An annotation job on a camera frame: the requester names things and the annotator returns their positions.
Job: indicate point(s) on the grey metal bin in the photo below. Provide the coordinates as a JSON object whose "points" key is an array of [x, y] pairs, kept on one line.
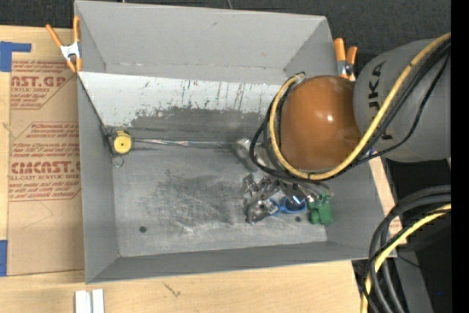
{"points": [[183, 201]]}

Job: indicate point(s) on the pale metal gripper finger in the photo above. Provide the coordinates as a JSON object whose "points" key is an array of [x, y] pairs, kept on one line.
{"points": [[258, 210], [253, 187]]}

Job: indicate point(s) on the yellow round disc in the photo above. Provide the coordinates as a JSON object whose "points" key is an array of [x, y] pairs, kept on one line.
{"points": [[122, 143]]}

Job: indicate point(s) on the clear glass piece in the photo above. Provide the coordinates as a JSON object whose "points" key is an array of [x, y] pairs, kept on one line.
{"points": [[244, 152]]}

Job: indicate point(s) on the brown cardboard board red print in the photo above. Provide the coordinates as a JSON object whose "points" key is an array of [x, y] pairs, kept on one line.
{"points": [[40, 223]]}

